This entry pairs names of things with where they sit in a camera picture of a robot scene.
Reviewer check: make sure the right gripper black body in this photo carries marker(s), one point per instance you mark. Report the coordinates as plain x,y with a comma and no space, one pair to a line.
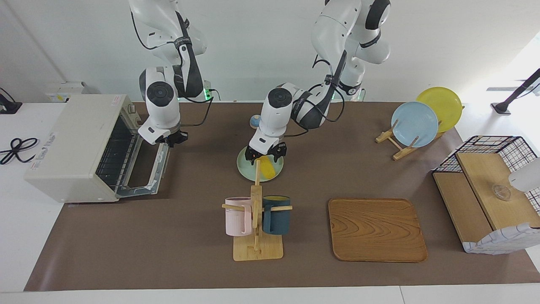
175,137

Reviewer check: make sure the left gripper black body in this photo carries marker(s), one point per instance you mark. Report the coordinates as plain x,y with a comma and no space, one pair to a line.
265,150

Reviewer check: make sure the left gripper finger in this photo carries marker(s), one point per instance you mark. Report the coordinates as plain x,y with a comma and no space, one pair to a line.
279,155
249,159

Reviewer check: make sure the light green plate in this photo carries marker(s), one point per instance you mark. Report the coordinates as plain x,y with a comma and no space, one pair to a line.
247,169

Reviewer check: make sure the yellow corn cob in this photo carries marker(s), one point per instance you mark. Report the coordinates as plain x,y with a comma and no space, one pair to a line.
268,166

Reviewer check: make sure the oven glass door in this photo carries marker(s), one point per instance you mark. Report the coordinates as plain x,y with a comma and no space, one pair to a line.
162,164

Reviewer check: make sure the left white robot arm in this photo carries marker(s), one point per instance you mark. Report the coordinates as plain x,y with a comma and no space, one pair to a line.
276,109

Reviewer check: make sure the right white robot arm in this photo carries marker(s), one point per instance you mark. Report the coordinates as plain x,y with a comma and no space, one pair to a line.
162,105

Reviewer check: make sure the white toaster oven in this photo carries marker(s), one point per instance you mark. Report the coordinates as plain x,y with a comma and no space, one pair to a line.
67,143

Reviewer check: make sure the pink mug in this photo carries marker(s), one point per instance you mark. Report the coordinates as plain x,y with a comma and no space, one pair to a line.
234,219

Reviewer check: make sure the dark teal mug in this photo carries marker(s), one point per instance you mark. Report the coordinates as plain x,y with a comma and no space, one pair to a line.
278,219

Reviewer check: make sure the wooden mug rack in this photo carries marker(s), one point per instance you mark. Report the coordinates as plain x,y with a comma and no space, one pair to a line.
257,251

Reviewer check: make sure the brown table mat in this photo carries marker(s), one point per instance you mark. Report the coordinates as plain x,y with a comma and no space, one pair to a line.
190,236

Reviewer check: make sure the wooden tray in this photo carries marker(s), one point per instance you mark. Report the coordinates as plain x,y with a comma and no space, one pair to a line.
375,230

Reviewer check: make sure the wooden plate rack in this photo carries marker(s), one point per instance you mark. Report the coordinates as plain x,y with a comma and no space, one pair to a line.
403,153

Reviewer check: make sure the light blue plate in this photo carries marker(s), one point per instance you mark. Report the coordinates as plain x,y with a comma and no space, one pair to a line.
415,124

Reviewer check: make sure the black device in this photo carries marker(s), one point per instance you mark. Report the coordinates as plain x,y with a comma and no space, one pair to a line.
8,105

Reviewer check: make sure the yellow plate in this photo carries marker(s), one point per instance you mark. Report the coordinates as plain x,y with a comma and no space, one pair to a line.
445,103

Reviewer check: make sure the small clear glass dish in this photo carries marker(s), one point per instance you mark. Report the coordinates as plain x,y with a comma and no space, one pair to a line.
501,192

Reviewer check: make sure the wooden shelf unit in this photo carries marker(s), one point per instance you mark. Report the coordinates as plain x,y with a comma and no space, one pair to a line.
502,242

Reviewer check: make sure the black stand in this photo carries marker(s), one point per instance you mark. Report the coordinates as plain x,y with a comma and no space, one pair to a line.
512,97

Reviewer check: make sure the white rounded object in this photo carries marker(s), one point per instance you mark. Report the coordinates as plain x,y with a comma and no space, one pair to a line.
525,177

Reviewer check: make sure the white wall socket box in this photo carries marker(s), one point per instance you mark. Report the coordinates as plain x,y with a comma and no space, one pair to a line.
63,90

